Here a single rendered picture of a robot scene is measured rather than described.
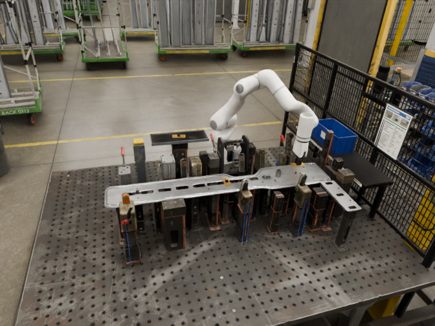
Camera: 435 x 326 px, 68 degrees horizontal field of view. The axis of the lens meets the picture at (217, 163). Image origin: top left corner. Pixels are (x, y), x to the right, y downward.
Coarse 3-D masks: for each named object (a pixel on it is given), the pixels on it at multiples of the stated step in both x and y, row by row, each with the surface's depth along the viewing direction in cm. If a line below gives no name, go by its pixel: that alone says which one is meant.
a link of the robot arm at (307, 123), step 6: (300, 114) 188; (306, 114) 187; (312, 114) 188; (300, 120) 188; (306, 120) 185; (312, 120) 186; (300, 126) 189; (306, 126) 187; (312, 126) 189; (300, 132) 190; (306, 132) 189
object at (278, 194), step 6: (276, 192) 192; (276, 198) 189; (282, 198) 189; (276, 204) 191; (282, 204) 192; (276, 210) 193; (276, 216) 197; (270, 222) 202; (276, 222) 200; (270, 228) 203; (276, 228) 202
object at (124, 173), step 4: (120, 168) 194; (124, 168) 194; (128, 168) 195; (120, 172) 191; (124, 172) 191; (128, 172) 191; (120, 176) 190; (124, 176) 190; (128, 176) 191; (120, 180) 191; (124, 180) 192; (128, 180) 193; (120, 184) 193; (124, 184) 194
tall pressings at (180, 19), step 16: (160, 0) 759; (176, 0) 767; (192, 0) 814; (208, 0) 806; (160, 16) 775; (176, 16) 783; (192, 16) 830; (208, 16) 824; (160, 32) 786; (176, 32) 799; (208, 32) 842
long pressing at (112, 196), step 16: (208, 176) 202; (224, 176) 203; (240, 176) 203; (256, 176) 204; (272, 176) 205; (288, 176) 206; (320, 176) 208; (112, 192) 184; (128, 192) 185; (160, 192) 186; (176, 192) 186; (192, 192) 187; (208, 192) 188; (224, 192) 189
